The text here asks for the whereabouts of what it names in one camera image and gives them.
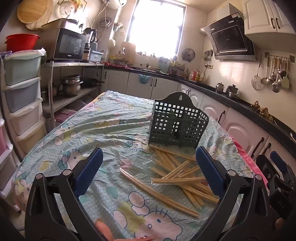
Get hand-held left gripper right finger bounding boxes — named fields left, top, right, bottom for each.
left=195, top=146, right=275, bottom=241

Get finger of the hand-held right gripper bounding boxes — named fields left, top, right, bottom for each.
left=255, top=154, right=274, bottom=186
left=270, top=151, right=289, bottom=176

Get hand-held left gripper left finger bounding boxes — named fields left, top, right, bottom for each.
left=24, top=148, right=104, bottom=241

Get pile of bamboo chopsticks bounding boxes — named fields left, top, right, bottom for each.
left=148, top=144, right=220, bottom=207

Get dark green utensil basket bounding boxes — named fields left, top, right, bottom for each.
left=148, top=91, right=210, bottom=149

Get row of hanging kitchen utensils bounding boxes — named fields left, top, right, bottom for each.
left=251, top=52, right=291, bottom=93

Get person's right hand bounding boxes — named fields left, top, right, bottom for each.
left=275, top=218, right=285, bottom=233

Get person's left hand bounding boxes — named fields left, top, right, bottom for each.
left=95, top=220, right=158, bottom=241

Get pink blanket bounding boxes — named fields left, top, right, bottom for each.
left=228, top=134, right=269, bottom=193

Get cartoon printed tablecloth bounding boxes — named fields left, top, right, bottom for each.
left=13, top=90, right=257, bottom=241

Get ginger roots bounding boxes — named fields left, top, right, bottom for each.
left=251, top=101, right=273, bottom=121

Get white base cabinets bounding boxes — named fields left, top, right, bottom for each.
left=103, top=70, right=296, bottom=163

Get purple plastic lid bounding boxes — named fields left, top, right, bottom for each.
left=54, top=108, right=77, bottom=122

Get black kitchen countertop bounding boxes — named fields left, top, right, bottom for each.
left=104, top=64, right=296, bottom=151

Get metal shelf rack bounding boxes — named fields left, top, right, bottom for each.
left=42, top=61, right=105, bottom=130

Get pink white drawer unit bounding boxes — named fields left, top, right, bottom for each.
left=0, top=118, right=21, bottom=209

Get large steel kettle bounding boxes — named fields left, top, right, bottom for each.
left=225, top=85, right=240, bottom=98

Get stack of steel pots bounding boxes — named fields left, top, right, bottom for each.
left=60, top=75, right=84, bottom=96

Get small steel pot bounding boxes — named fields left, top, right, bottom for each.
left=40, top=87, right=59, bottom=98

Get black frying pan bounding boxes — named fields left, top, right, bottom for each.
left=81, top=77, right=105, bottom=88

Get cluster of condiment bottles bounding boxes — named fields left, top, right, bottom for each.
left=188, top=68, right=206, bottom=82

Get pastel plastic drawer unit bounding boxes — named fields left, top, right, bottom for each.
left=2, top=50, right=48, bottom=153

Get black dish rack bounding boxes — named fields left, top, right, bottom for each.
left=169, top=61, right=186, bottom=77

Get small hanging utensil cluster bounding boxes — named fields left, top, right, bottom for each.
left=203, top=50, right=214, bottom=69

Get teal desktop drawer organiser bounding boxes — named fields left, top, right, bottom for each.
left=158, top=57, right=170, bottom=72

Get light blue storage box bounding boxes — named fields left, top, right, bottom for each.
left=89, top=50, right=104, bottom=63

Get black blender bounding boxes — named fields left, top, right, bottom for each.
left=83, top=27, right=97, bottom=62

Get wooden cutting board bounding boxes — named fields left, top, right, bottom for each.
left=121, top=42, right=136, bottom=64

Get black microwave oven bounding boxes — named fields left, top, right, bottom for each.
left=53, top=27, right=88, bottom=62

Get black range hood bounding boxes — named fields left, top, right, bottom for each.
left=200, top=12, right=258, bottom=62

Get red plastic basin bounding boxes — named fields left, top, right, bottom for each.
left=5, top=34, right=41, bottom=52

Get grey plastic container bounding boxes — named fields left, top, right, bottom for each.
left=41, top=19, right=79, bottom=33

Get kitchen window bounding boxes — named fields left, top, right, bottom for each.
left=126, top=0, right=186, bottom=57

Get round woven bamboo mat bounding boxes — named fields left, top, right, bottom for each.
left=25, top=14, right=49, bottom=31

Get glass pot lid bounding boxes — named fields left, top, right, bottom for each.
left=60, top=1, right=77, bottom=15

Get white water heater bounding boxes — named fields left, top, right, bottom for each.
left=102, top=0, right=127, bottom=10

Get round wooden board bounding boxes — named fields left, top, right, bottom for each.
left=17, top=0, right=55, bottom=24

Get grey wall fan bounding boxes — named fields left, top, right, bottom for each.
left=181, top=48, right=196, bottom=62

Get white wall cabinet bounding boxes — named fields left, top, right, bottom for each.
left=242, top=0, right=293, bottom=42

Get coiled grey hose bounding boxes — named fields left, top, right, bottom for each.
left=97, top=17, right=114, bottom=28

